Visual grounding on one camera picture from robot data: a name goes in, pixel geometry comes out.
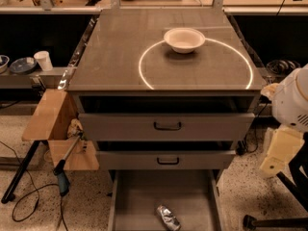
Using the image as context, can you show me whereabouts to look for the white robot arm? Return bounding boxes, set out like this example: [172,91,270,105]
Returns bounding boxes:
[259,65,308,178]

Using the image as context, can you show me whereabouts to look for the grey bottom drawer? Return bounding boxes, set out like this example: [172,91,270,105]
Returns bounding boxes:
[108,170,225,231]

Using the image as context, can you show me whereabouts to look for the grey drawer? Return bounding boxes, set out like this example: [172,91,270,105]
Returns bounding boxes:
[108,170,225,231]
[79,114,254,141]
[96,150,235,170]

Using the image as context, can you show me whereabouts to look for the grey drawer cabinet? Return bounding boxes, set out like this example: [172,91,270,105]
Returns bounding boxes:
[66,7,270,178]

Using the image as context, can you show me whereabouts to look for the grey middle drawer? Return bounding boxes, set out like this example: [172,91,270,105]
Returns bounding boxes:
[96,150,235,170]

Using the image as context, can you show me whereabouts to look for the grey top drawer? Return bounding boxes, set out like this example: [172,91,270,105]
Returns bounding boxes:
[79,114,254,141]

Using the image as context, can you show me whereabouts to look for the white bowl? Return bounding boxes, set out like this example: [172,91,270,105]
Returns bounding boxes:
[164,28,205,54]

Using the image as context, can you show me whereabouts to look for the wooden side shelf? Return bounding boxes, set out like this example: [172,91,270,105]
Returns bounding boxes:
[22,90,99,170]

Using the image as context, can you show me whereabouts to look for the white paper cup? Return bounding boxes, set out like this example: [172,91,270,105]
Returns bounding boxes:
[34,51,53,71]

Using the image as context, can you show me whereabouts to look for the blue plate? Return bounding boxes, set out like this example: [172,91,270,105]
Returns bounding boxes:
[9,57,37,74]

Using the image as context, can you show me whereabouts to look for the black table leg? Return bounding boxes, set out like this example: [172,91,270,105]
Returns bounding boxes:
[1,141,39,204]

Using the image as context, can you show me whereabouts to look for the small bowl at left edge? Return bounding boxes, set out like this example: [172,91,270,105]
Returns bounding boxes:
[0,55,10,74]

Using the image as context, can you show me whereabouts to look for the black coiled cable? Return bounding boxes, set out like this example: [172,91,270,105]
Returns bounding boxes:
[266,59,302,76]

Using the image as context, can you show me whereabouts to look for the blue handled tool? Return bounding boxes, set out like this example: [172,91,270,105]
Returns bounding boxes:
[53,135,82,197]

